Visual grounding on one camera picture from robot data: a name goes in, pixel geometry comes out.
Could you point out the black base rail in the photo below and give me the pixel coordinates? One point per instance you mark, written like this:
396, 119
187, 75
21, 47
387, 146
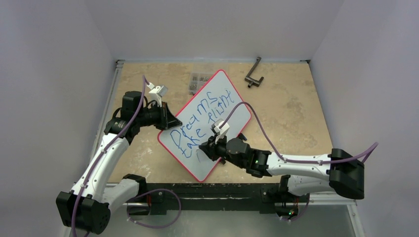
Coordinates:
264, 198

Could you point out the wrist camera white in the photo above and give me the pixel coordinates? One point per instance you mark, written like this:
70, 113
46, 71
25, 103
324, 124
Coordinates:
157, 92
220, 129

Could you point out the clear plastic screw box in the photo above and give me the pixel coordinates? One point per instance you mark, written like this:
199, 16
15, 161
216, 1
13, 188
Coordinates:
203, 70

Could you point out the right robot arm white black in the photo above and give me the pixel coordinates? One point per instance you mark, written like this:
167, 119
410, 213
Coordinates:
337, 171

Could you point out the whiteboard with red frame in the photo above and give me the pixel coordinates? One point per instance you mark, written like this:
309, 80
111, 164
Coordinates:
214, 101

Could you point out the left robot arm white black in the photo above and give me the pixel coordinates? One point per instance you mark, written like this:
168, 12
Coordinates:
89, 204

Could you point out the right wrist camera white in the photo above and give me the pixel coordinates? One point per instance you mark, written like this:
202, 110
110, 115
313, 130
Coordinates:
220, 129

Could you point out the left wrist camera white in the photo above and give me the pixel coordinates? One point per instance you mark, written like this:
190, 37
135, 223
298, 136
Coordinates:
157, 92

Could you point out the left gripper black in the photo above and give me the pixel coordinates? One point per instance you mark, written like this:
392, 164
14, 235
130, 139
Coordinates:
167, 120

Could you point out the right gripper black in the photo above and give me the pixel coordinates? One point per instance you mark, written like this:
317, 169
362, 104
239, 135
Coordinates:
215, 149

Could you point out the aluminium frame rail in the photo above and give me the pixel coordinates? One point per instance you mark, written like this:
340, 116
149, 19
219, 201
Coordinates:
89, 89

